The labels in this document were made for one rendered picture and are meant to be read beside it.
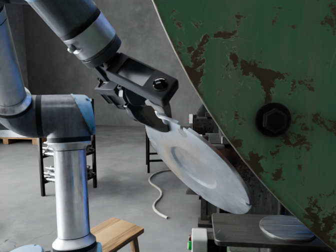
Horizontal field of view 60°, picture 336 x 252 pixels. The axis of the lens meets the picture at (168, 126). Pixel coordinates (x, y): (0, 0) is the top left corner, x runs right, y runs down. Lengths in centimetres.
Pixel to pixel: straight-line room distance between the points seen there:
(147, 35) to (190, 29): 724
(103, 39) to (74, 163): 44
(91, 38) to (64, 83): 752
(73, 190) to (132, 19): 689
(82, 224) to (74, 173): 14
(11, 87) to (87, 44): 30
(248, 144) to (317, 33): 8
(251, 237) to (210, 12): 59
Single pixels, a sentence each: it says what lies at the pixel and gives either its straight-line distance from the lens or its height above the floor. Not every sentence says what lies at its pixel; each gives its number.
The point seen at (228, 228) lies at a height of 78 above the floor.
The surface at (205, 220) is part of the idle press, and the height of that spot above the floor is 3.
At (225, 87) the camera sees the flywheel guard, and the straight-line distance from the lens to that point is 20.
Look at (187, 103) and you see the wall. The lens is 729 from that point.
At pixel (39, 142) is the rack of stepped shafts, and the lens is 305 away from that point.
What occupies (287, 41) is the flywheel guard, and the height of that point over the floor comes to 115.
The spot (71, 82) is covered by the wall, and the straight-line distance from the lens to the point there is 790.
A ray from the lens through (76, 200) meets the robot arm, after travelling 83.
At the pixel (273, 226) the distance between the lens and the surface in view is 77.
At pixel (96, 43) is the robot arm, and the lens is 46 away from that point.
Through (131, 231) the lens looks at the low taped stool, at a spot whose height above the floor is 33.
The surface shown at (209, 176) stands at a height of 92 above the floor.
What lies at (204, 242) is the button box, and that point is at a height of 62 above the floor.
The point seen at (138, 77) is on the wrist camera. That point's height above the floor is 113.
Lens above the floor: 113
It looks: 9 degrees down
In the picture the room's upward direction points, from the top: straight up
